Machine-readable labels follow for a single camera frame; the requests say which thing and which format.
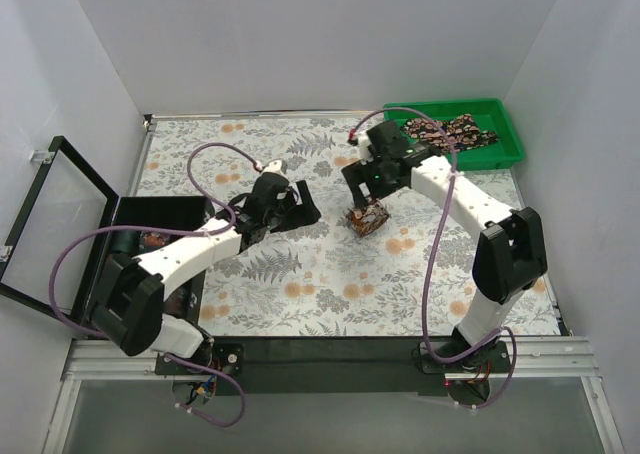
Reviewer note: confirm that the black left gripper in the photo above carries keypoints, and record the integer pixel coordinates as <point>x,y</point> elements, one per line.
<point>288,206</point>

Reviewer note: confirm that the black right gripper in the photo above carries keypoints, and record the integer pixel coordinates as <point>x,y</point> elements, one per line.
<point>361,172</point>

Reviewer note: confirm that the cat print brown tie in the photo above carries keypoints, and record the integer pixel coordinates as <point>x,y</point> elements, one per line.
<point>366,220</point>

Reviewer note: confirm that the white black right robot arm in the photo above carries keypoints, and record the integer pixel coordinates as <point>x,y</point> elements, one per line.
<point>510,251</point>

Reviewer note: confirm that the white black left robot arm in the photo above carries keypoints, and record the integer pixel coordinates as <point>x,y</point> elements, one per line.
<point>128,303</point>

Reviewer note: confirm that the floral tie in tray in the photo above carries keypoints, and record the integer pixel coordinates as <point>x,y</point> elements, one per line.
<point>463,132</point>

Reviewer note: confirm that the floral patterned table mat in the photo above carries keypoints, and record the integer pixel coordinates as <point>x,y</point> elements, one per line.
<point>321,279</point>

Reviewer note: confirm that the green plastic tray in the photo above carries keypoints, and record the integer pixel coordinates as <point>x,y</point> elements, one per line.
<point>490,115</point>

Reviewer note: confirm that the orange floral rolled tie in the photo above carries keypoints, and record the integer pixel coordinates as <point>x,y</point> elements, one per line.
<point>151,241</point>

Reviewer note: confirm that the brown pattern rolled tie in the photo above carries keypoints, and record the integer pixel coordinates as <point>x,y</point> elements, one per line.
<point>180,302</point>

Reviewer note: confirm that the black display box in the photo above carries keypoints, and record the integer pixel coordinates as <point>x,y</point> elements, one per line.
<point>69,198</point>

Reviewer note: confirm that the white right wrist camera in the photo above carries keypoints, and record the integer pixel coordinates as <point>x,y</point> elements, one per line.
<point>362,142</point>

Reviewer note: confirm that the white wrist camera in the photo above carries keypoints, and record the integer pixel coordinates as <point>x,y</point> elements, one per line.
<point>362,142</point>
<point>276,166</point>

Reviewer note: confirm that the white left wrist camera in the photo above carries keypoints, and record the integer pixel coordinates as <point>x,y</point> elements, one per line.
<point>276,166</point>

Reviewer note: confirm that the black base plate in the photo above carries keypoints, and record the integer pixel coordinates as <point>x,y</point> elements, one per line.
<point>342,365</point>

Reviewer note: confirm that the aluminium frame rail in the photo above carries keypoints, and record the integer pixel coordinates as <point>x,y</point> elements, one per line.
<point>550,401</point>

